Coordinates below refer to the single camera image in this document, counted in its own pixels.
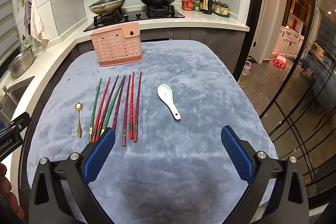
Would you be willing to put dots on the steel kitchen sink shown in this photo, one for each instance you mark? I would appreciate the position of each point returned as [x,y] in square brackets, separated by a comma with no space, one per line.
[15,98]

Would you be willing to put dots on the red chopstick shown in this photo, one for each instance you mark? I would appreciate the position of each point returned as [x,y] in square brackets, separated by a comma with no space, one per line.
[101,108]
[132,108]

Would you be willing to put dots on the white cabinet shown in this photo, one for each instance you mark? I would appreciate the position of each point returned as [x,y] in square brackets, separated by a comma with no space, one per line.
[291,40]

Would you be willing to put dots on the black gas cooktop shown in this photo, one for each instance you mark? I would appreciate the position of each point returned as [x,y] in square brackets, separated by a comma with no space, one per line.
[115,24]

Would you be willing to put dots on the green chopstick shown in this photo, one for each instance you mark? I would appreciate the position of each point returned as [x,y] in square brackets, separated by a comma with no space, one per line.
[95,108]
[116,98]

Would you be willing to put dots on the pink perforated utensil holder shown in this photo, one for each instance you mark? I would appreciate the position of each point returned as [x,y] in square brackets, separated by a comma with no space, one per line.
[115,48]

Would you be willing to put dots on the red instant noodle cup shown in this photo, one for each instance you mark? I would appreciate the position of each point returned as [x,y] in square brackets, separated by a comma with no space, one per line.
[188,5]

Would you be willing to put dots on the black wok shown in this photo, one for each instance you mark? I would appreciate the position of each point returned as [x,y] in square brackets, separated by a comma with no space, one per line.
[157,2]

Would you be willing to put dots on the person's left hand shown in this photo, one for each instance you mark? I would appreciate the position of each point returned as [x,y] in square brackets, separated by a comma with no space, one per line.
[6,182]

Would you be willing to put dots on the white ceramic spoon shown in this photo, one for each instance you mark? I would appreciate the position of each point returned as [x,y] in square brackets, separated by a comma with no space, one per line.
[164,92]

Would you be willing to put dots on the steel colander bowl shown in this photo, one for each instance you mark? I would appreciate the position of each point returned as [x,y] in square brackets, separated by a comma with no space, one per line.
[21,62]

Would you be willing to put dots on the seasoning jar rack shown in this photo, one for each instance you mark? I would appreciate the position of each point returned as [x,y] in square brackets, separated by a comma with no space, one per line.
[221,9]

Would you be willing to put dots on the steel wok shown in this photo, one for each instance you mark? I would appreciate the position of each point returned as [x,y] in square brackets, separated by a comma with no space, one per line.
[105,10]

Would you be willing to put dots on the dark kitchen cabinet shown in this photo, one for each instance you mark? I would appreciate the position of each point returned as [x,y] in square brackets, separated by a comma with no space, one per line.
[215,40]

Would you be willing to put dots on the gold flower spoon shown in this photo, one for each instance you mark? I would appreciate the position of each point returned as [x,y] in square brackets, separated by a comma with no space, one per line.
[77,106]

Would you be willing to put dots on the black framed glass door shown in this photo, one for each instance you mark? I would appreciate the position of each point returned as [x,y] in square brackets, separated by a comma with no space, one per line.
[288,140]

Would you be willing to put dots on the maroon chopstick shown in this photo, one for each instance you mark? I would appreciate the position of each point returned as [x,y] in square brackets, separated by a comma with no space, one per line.
[126,121]
[116,113]
[110,98]
[138,108]

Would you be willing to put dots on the red box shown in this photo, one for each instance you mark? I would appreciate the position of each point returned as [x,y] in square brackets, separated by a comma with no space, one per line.
[279,61]

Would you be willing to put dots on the green dish soap bottle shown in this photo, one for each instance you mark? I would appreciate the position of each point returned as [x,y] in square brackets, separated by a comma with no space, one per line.
[26,43]

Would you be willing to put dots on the white hanging towel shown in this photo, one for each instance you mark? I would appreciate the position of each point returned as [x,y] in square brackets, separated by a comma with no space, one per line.
[36,22]

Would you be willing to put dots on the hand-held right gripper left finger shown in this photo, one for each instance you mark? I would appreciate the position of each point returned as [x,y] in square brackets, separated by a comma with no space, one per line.
[99,153]

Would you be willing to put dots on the glass wok lid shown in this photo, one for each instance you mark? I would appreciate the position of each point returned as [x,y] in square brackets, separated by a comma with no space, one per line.
[107,1]

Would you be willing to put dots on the dark soy sauce bottle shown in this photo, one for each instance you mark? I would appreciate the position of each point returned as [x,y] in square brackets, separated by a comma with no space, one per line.
[207,3]

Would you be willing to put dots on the purple hanging cloth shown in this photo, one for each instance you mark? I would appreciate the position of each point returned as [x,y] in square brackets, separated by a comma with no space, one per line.
[27,14]

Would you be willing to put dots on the small green jar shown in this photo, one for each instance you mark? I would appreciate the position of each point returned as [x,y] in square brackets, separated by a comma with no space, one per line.
[197,7]

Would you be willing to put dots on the grey-blue fleece blanket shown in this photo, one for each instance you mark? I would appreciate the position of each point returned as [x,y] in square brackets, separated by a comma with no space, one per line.
[183,77]

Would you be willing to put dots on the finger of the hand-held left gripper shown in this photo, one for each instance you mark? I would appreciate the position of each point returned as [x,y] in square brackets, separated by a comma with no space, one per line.
[19,121]

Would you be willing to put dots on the white wall outlet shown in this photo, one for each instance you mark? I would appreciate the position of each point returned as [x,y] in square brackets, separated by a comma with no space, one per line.
[23,1]

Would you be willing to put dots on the large cooking oil bottle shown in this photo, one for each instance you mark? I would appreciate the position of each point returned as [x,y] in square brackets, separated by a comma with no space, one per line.
[244,79]

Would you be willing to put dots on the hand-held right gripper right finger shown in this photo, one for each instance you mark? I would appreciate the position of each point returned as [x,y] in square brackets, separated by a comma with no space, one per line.
[236,153]

